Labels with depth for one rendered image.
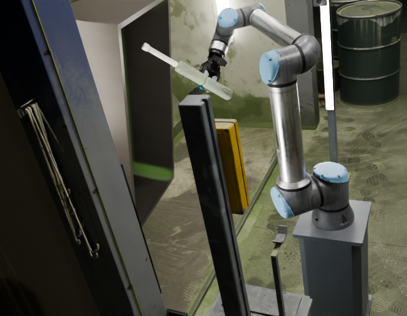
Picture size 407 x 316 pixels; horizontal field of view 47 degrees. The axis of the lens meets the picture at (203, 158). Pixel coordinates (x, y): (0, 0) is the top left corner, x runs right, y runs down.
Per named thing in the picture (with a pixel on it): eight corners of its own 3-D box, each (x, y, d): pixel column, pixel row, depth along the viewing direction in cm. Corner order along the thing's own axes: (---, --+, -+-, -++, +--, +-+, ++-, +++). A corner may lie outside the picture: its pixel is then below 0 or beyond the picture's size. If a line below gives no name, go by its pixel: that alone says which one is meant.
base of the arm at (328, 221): (357, 207, 221) (356, 190, 216) (350, 232, 206) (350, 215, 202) (317, 203, 229) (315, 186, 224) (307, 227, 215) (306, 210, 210)
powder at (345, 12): (335, 7, 458) (335, 6, 457) (394, -1, 445) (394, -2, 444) (340, 22, 412) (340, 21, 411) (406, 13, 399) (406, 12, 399)
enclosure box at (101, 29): (81, 222, 272) (45, 16, 206) (126, 167, 320) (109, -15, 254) (136, 236, 263) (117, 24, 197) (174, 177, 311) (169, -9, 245)
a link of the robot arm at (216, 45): (231, 47, 231) (216, 37, 227) (228, 56, 229) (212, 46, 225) (221, 53, 238) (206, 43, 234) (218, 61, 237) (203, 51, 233)
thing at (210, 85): (211, 101, 244) (236, 89, 224) (209, 109, 242) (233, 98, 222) (129, 55, 223) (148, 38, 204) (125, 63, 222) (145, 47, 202)
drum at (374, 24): (337, 88, 501) (333, 4, 458) (394, 83, 487) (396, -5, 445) (342, 111, 452) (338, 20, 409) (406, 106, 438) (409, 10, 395)
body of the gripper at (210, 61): (209, 81, 234) (217, 61, 237) (219, 76, 226) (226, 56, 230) (197, 73, 230) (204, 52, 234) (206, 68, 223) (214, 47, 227)
